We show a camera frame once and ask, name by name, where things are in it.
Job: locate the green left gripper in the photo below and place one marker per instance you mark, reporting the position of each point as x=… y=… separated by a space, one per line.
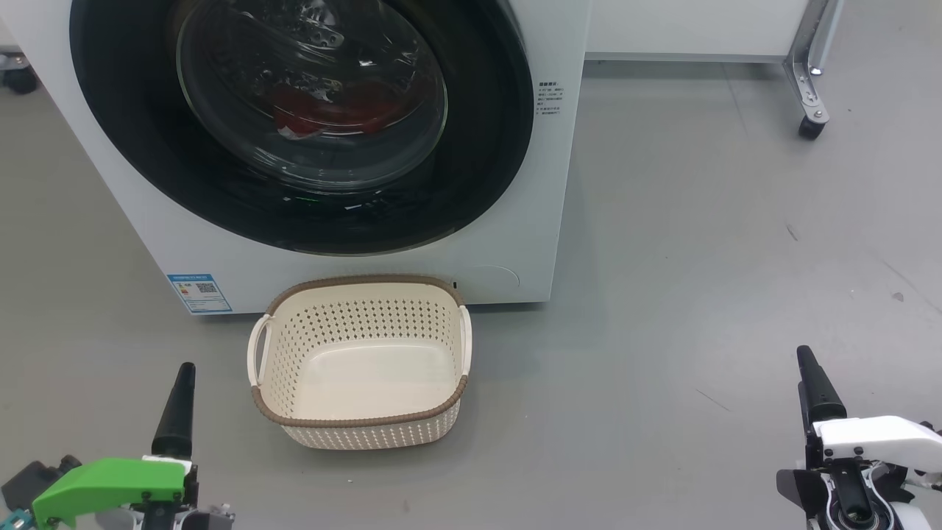
x=110 y=478

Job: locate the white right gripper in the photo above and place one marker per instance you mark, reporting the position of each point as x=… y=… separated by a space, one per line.
x=868 y=434

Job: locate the washing machine glass door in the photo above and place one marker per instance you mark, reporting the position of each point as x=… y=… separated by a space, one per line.
x=147 y=147

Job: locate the red and white cloth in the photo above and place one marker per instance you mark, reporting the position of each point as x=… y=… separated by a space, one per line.
x=331 y=110

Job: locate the cream perforated laundry basket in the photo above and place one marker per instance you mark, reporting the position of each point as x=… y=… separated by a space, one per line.
x=383 y=383

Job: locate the white front-load washing machine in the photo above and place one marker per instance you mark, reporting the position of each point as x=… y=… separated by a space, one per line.
x=515 y=184

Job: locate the blue energy label sticker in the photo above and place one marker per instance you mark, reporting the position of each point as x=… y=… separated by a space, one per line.
x=200 y=293

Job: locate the metal panel leg with caster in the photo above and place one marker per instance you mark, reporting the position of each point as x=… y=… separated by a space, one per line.
x=806 y=81

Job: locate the round filter cover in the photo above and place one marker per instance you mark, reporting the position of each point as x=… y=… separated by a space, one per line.
x=497 y=280

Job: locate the grey stand leg with caster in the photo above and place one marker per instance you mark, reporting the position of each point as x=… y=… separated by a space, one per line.
x=18 y=77

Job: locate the white partition panel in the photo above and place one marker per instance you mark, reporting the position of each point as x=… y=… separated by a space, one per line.
x=692 y=26

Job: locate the black text notice sticker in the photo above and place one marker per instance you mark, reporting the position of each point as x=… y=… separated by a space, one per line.
x=550 y=99

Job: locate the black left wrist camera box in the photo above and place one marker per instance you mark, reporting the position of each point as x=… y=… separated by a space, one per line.
x=37 y=477

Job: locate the teal left camera connector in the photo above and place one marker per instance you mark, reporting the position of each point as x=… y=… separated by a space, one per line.
x=11 y=519

